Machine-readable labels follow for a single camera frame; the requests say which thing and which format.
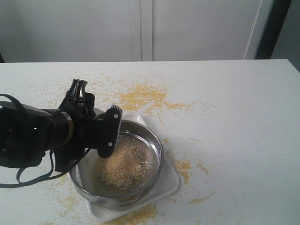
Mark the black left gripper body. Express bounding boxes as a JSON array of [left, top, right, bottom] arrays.
[[57, 104, 98, 173]]

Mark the yellow and white grain mix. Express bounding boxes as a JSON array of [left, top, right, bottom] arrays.
[[95, 140, 152, 189]]

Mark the round steel mesh sieve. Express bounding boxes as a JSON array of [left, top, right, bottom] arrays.
[[68, 120, 164, 208]]

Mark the stainless steel cup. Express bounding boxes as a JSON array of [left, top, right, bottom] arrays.
[[94, 108, 106, 120]]

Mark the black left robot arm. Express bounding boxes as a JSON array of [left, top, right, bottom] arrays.
[[0, 79, 122, 173]]

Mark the white cabinet behind table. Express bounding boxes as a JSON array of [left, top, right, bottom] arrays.
[[0, 0, 273, 62]]

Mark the white square plastic tray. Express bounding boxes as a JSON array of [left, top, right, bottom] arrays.
[[84, 113, 182, 223]]

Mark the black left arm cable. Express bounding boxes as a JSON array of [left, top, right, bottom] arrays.
[[0, 93, 91, 189]]

